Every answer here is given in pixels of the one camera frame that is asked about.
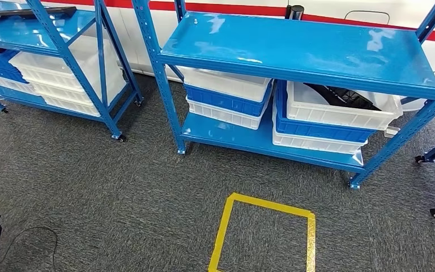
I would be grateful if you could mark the blue shelf rack with feet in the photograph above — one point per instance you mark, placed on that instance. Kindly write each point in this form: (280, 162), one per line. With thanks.
(296, 49)

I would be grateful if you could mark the white floor outlet plate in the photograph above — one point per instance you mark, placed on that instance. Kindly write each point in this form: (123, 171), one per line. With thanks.
(391, 131)

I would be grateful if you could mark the black spare plastic part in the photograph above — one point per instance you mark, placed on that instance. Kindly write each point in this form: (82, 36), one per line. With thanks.
(345, 98)

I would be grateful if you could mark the yellow floor tape square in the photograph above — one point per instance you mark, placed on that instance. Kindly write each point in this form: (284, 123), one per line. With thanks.
(221, 232)

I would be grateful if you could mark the black plastic panel part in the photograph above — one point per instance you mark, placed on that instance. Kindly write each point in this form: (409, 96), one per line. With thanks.
(26, 12)

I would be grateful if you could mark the black stanchion post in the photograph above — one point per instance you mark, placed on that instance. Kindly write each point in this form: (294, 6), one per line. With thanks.
(294, 12)

